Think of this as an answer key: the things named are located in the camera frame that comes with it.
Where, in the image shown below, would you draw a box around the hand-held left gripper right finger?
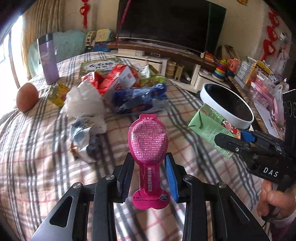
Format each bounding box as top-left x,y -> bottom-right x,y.
165,152 -> 271,241

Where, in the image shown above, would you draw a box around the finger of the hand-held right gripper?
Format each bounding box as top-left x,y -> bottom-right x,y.
215,133 -> 278,161
240,130 -> 284,149

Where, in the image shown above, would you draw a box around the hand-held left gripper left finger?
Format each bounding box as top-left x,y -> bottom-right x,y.
29,152 -> 135,241

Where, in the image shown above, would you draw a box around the green drink carton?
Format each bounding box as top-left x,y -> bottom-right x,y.
188,103 -> 242,159

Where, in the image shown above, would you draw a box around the round white-rimmed trash bin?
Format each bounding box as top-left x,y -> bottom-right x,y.
199,83 -> 255,130

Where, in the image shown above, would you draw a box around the pink spoon-shaped packet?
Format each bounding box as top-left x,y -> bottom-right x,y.
128,113 -> 172,210

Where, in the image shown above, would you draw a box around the red drink carton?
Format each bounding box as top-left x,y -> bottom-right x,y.
102,65 -> 137,106

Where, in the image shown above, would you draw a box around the yellow snack packet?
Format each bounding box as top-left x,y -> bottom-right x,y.
47,82 -> 71,107

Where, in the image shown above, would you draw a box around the person's right forearm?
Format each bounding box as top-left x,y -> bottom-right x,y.
270,214 -> 296,241

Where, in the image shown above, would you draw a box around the person's right hand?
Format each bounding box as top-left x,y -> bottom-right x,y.
257,179 -> 296,220

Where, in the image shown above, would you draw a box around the pink-lidded clear container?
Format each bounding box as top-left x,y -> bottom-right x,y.
253,76 -> 286,126

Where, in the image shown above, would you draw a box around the blue and white crumpled wrapper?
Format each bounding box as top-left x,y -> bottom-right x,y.
70,116 -> 102,163

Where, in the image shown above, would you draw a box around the clear plastic storage box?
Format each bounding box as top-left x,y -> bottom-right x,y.
236,57 -> 258,85

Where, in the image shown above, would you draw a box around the rainbow stacking rings toy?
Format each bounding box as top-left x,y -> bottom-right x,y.
212,60 -> 228,81

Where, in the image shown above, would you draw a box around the pink toy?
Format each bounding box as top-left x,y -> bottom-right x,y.
227,58 -> 241,73

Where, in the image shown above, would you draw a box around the blue plastic wrapper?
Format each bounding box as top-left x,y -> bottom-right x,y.
113,83 -> 168,114

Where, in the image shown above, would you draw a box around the plaid blanket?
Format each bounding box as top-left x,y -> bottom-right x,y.
0,51 -> 273,241

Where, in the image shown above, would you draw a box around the white crumpled plastic bag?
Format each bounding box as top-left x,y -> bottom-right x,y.
60,80 -> 107,134

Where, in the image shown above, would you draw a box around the red toy piano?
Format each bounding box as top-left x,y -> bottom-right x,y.
203,51 -> 215,63

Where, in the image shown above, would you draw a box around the small wooden house model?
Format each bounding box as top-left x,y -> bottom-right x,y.
173,65 -> 185,81

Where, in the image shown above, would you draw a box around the red crumpled wrapper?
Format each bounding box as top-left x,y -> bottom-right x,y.
81,71 -> 109,93

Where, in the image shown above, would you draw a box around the green crumpled wrapper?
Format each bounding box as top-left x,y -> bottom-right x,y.
136,65 -> 166,87

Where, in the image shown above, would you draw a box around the white television cabinet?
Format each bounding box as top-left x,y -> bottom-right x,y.
106,42 -> 232,93

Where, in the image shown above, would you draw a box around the children's picture book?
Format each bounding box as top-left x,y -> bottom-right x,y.
79,61 -> 123,77

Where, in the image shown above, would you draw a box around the brown ball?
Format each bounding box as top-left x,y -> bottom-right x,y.
16,83 -> 38,113

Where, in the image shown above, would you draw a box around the black television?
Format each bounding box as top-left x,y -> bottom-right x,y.
116,0 -> 227,57

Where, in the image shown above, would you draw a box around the yellow toy phone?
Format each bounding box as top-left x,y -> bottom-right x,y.
95,28 -> 114,52

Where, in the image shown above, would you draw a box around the purple box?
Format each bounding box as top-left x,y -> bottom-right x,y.
37,34 -> 59,85

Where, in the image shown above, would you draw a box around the teal furniture cover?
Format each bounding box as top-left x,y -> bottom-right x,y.
28,31 -> 87,77

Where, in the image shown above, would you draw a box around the red hanging knot ornament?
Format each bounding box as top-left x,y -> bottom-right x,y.
80,0 -> 91,29

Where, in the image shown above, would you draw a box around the beige curtain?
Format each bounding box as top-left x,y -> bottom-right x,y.
21,0 -> 67,79

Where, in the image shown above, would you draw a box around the red heart wall decorations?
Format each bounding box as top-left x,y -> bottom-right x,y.
261,7 -> 281,61

